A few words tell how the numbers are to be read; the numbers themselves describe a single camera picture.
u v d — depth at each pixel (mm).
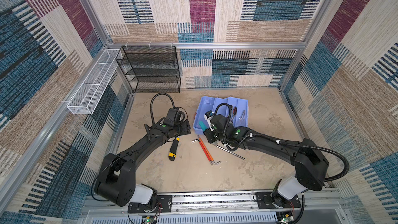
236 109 939
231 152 888
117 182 421
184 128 792
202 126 833
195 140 939
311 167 436
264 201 728
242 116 917
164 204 729
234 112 926
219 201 756
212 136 729
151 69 1103
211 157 870
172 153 878
